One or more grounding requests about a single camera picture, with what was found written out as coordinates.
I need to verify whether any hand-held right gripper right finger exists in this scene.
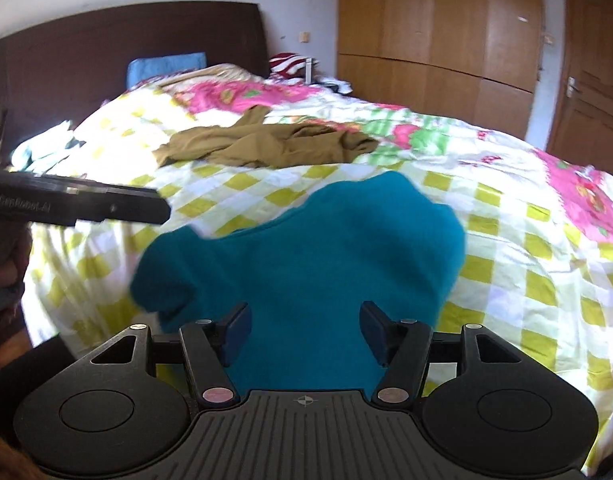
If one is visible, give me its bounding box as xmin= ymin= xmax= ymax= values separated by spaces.
xmin=359 ymin=301 xmax=525 ymax=405

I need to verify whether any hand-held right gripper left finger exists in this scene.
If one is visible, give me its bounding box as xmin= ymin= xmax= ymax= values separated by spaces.
xmin=89 ymin=302 xmax=252 ymax=407

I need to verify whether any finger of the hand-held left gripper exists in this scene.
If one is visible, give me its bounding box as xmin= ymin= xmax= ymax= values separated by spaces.
xmin=106 ymin=186 xmax=170 ymax=226

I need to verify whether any teal fleece jacket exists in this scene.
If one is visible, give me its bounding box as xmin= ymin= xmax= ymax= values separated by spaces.
xmin=129 ymin=170 xmax=468 ymax=397

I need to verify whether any person's right forearm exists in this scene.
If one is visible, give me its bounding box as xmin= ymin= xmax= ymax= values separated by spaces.
xmin=0 ymin=427 xmax=40 ymax=480

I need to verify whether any person's left forearm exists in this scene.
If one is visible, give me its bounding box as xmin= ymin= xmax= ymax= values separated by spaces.
xmin=0 ymin=227 xmax=32 ymax=356

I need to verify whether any white teal clothes pile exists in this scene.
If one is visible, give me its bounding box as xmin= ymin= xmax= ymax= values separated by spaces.
xmin=11 ymin=120 xmax=88 ymax=172

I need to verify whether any olive brown garment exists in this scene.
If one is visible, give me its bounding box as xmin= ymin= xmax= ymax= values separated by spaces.
xmin=155 ymin=105 xmax=380 ymax=169

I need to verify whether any blue pillow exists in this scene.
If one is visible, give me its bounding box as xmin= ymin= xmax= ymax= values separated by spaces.
xmin=126 ymin=52 xmax=208 ymax=92

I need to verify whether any dark wooden headboard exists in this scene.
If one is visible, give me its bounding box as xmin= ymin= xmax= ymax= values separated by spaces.
xmin=0 ymin=2 xmax=268 ymax=161

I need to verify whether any beige pillow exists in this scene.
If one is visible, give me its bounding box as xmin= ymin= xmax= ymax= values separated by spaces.
xmin=159 ymin=63 xmax=263 ymax=85

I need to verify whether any printed checkered blanket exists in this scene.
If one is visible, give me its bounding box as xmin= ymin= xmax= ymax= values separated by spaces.
xmin=11 ymin=64 xmax=613 ymax=461

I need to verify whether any red white striped cloth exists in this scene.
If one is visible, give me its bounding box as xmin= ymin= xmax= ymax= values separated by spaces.
xmin=269 ymin=52 xmax=313 ymax=81

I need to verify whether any white cloth pile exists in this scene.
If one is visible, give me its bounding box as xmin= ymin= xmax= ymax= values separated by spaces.
xmin=317 ymin=77 xmax=355 ymax=95

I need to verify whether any wooden wardrobe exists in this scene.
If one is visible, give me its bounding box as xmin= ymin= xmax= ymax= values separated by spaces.
xmin=337 ymin=0 xmax=545 ymax=142

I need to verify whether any wooden door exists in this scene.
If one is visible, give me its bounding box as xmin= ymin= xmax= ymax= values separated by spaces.
xmin=547 ymin=0 xmax=613 ymax=182

